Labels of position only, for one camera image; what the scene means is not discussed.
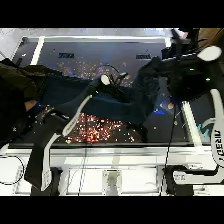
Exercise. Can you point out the blue jeans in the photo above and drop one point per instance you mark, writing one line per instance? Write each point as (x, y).
(140, 96)

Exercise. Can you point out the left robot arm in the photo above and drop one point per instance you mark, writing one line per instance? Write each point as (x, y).
(53, 143)

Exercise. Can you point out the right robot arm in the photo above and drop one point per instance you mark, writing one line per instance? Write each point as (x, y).
(216, 110)

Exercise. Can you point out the heap of clothes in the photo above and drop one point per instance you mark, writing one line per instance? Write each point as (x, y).
(15, 100)

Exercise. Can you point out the silver frame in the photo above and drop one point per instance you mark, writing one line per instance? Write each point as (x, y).
(113, 181)

